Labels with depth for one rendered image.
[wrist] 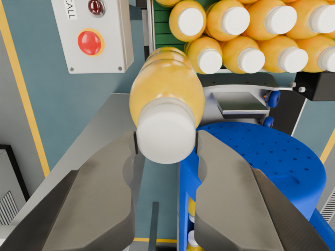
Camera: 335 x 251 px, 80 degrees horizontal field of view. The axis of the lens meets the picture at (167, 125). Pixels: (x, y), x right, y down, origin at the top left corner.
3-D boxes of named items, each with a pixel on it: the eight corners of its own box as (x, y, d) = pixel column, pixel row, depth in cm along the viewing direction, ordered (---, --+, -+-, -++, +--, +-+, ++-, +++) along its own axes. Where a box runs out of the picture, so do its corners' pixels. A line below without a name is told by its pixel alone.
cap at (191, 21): (206, 13, 32) (208, 13, 31) (196, 38, 34) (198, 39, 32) (183, 4, 32) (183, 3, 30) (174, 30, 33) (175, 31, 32)
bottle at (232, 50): (216, 65, 54) (236, 86, 38) (207, 40, 51) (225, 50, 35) (242, 54, 53) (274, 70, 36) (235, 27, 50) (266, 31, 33)
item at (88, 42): (82, 54, 34) (80, 55, 33) (77, 30, 32) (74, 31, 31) (103, 54, 34) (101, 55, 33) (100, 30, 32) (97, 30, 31)
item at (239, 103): (211, 100, 55) (221, 120, 44) (212, 91, 54) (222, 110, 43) (248, 99, 55) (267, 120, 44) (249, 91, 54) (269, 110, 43)
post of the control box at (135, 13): (146, 20, 129) (95, 21, 40) (146, 12, 127) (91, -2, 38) (153, 19, 129) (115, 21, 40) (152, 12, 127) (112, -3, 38)
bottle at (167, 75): (135, 61, 30) (93, 111, 13) (177, 35, 28) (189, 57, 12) (159, 100, 33) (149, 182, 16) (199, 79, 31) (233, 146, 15)
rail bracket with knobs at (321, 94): (281, 88, 57) (303, 102, 48) (288, 62, 53) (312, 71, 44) (317, 88, 56) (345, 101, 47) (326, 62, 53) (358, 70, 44)
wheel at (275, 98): (265, 108, 51) (274, 110, 50) (269, 91, 49) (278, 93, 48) (270, 103, 54) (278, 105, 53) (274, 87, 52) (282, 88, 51)
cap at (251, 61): (242, 74, 37) (245, 77, 35) (236, 54, 35) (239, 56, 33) (263, 65, 36) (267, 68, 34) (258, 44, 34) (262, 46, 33)
